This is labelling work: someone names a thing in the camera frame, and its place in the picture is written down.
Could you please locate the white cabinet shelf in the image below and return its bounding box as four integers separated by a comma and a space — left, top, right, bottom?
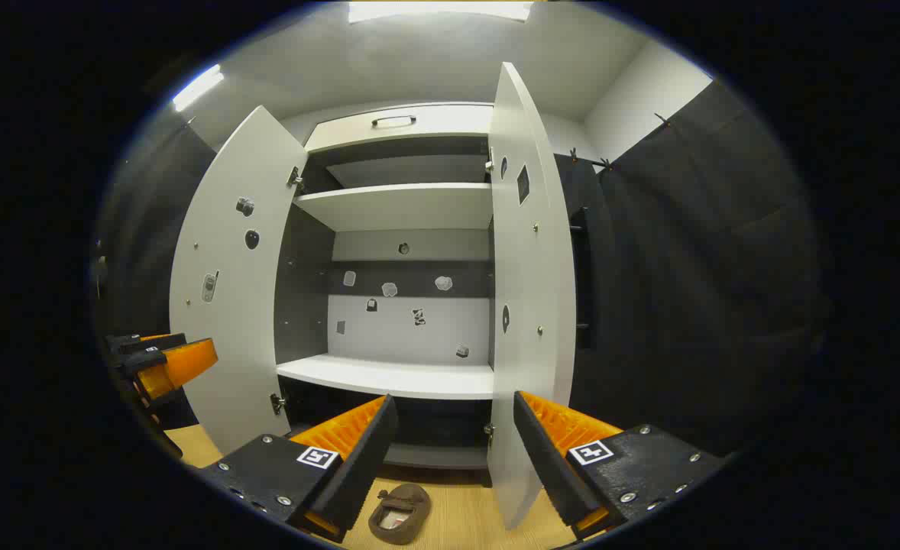
277, 354, 494, 400
293, 183, 494, 232

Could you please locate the brown fluffy shoe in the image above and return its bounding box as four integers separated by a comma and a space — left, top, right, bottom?
368, 483, 432, 545

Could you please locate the large ceiling light panel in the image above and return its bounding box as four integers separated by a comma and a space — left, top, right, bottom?
347, 0, 533, 24

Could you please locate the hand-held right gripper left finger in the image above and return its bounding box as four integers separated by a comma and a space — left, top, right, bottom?
198, 394, 399, 545

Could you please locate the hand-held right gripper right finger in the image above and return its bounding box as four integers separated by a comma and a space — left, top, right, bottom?
513, 391, 726, 543

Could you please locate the white cabinet drawer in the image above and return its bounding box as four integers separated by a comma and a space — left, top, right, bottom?
303, 103, 494, 154

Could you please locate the black door handle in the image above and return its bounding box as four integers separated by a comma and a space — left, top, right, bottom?
570, 206, 592, 349

